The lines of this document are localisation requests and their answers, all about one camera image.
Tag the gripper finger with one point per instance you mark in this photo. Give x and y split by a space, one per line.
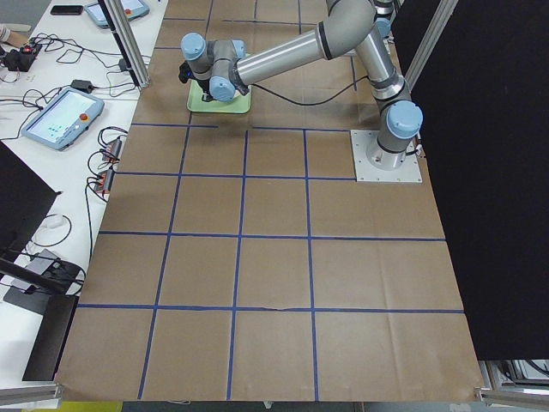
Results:
206 96

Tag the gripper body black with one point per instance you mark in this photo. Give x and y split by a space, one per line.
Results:
205 87

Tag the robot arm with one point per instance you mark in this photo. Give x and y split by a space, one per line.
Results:
222 68

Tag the light green tray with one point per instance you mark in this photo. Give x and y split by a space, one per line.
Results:
201 105

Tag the black power adapter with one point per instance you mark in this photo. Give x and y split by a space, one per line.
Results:
82 85

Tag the teach pendant near tray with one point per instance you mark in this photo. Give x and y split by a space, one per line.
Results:
64 119

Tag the black phone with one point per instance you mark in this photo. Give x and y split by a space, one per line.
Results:
66 9

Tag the brown paper table cover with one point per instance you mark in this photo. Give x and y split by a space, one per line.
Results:
239 259

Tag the black monitor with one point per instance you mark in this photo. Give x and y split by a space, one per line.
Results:
39 290

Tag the black backdrop curtain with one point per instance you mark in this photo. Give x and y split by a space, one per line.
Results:
484 95

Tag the aluminium frame post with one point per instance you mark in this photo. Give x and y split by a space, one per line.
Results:
126 41

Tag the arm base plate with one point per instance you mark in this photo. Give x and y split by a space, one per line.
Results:
374 165

